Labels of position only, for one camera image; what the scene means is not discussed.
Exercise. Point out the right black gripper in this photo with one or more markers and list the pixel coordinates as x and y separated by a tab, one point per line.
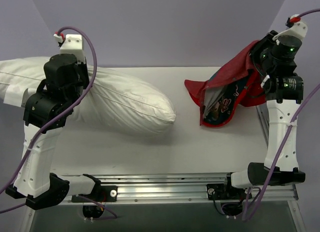
261	50

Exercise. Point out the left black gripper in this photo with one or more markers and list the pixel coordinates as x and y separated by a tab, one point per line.
83	73

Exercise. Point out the red printed pillowcase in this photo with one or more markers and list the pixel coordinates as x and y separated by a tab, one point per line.
235	83

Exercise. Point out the white pillow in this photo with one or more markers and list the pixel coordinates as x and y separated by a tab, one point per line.
116	101

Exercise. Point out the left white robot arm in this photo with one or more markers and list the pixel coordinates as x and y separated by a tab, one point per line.
45	115

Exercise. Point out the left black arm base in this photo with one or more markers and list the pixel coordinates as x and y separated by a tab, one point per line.
106	193

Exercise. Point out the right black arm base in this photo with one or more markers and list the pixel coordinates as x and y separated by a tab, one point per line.
220	191

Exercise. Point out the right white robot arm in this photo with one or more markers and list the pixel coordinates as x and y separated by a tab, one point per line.
284	96

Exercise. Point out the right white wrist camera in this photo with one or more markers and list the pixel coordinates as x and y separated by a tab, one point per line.
294	27

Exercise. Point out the aluminium mounting rail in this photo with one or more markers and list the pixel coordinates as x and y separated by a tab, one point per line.
157	189

